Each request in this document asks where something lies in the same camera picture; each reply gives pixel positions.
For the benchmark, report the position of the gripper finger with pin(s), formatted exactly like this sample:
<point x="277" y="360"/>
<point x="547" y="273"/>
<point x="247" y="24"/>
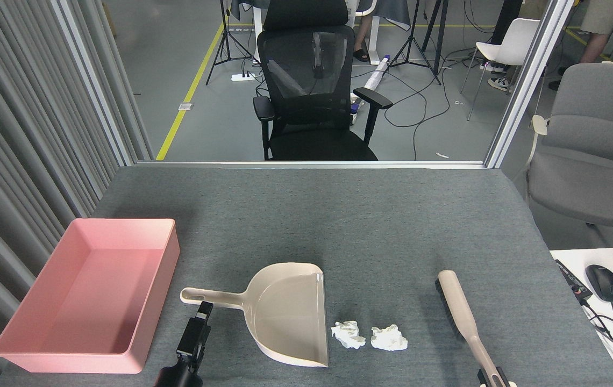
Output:
<point x="508" y="384"/>
<point x="206" y="336"/>
<point x="192" y="336"/>
<point x="484" y="379"/>

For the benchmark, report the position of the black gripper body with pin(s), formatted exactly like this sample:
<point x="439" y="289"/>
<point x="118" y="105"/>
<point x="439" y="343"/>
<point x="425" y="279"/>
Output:
<point x="180" y="376"/>

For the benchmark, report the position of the beige brush black bristles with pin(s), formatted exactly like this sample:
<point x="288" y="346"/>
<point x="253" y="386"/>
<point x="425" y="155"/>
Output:
<point x="460" y="306"/>

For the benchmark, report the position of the beige plastic dustpan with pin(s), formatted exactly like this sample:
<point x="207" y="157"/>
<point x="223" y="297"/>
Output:
<point x="285" y="312"/>

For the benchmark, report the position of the white paper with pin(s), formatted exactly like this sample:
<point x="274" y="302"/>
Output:
<point x="348" y="334"/>
<point x="388" y="338"/>

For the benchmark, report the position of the pink plastic bin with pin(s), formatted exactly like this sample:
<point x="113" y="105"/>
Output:
<point x="91" y="290"/>

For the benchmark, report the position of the black box red button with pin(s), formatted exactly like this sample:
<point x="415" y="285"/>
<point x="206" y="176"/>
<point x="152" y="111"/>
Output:
<point x="572" y="279"/>

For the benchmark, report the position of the black computer mouse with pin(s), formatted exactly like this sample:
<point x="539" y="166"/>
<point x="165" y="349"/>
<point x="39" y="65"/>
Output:
<point x="603" y="284"/>

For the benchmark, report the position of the grey upholstered chair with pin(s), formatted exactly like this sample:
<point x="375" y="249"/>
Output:
<point x="591" y="183"/>

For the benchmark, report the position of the black mesh office chair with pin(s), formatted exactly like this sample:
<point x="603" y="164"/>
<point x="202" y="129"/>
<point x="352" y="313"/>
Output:
<point x="306" y="140"/>

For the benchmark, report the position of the white floor socket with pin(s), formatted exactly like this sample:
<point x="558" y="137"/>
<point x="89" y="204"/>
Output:
<point x="185" y="106"/>

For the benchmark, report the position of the white power strip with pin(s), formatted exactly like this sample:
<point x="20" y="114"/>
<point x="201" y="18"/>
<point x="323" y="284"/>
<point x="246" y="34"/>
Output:
<point x="243" y="77"/>

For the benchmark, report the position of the grey pleated curtain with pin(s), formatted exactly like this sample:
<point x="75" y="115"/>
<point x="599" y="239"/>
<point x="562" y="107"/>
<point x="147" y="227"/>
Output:
<point x="5" y="134"/>

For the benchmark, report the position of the black tripod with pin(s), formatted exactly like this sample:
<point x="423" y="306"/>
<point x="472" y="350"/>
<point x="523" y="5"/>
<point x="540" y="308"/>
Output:
<point x="414" y="32"/>
<point x="225" y="27"/>

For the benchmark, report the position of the white roll blue end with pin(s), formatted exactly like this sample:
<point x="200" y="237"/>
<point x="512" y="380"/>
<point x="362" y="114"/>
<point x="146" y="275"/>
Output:
<point x="377" y="75"/>

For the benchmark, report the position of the white plastic chair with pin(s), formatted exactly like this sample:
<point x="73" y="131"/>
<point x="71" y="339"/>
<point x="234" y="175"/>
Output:
<point x="511" y="45"/>

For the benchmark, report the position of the silver table edge rail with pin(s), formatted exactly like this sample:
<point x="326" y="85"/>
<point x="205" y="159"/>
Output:
<point x="312" y="164"/>

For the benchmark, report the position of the silver aluminium post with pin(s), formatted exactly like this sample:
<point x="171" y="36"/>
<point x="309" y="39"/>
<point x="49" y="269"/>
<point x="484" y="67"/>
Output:
<point x="99" y="86"/>
<point x="528" y="80"/>

